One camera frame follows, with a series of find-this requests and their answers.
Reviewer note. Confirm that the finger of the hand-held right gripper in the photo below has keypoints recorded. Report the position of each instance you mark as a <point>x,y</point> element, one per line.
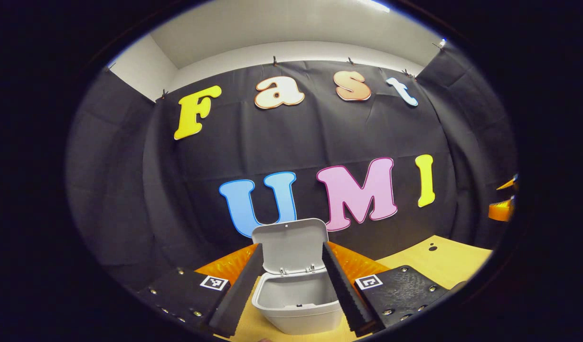
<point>510,184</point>
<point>503,210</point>

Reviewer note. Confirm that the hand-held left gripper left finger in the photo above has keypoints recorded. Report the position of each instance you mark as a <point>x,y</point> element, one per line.
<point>241,294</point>

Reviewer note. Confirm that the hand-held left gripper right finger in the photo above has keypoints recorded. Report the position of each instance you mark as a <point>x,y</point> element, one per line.
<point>343,294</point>

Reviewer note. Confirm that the white desktop garbage bin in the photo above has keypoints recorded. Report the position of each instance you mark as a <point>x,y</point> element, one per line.
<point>291,247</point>

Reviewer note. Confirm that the wooden desktop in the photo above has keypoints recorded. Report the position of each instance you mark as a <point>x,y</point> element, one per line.
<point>443,261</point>

